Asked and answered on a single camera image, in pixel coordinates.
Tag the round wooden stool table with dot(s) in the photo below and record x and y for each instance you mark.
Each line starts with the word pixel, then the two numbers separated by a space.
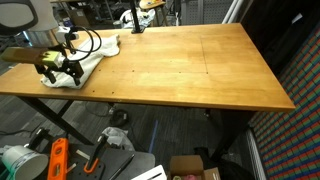
pixel 151 4

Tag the white paper label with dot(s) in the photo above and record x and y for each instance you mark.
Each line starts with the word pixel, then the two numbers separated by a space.
pixel 297 18

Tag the black bag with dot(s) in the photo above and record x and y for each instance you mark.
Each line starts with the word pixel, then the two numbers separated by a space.
pixel 233 170

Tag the colourful checkered panel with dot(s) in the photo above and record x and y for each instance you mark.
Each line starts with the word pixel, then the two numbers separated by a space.
pixel 293 133

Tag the orange spirit level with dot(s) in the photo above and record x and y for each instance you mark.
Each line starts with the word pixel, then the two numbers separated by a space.
pixel 57 160

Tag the grey pegboard panel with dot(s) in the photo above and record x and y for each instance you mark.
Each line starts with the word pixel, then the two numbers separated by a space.
pixel 210 11

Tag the open cardboard box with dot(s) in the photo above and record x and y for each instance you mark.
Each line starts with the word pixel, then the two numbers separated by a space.
pixel 185 163

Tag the white terry cloth towel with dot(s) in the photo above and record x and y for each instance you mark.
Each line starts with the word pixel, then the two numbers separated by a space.
pixel 100 50

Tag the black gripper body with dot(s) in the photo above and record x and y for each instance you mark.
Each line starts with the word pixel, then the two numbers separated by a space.
pixel 68 66

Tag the dark grey board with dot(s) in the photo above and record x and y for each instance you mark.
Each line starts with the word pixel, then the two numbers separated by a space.
pixel 136 161

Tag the white bucket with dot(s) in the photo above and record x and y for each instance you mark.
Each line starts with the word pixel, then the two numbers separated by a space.
pixel 23 163

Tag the white pipes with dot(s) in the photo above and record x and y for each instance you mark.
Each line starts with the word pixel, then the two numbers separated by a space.
pixel 231 11

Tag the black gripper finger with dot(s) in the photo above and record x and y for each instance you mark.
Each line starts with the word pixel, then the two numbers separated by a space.
pixel 77 77
pixel 50 76

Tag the black camera stand pole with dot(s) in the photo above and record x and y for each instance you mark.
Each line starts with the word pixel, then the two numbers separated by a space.
pixel 134 16

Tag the black table leg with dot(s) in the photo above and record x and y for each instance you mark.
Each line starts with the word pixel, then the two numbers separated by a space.
pixel 233 133
pixel 50 115

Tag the orange black bar clamp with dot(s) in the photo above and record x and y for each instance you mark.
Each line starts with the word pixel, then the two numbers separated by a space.
pixel 96 151

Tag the white plastic bag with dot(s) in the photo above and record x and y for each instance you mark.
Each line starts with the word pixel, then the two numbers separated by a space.
pixel 116 136

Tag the white paper sheet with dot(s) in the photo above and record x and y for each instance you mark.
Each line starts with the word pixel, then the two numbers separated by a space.
pixel 150 174

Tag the grey tape roll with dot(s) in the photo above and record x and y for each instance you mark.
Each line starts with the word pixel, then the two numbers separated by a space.
pixel 117 24

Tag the black pen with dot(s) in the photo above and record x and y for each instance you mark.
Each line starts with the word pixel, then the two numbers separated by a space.
pixel 121 166

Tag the white bag pile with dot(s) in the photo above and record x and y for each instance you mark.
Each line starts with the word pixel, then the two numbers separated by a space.
pixel 146 18

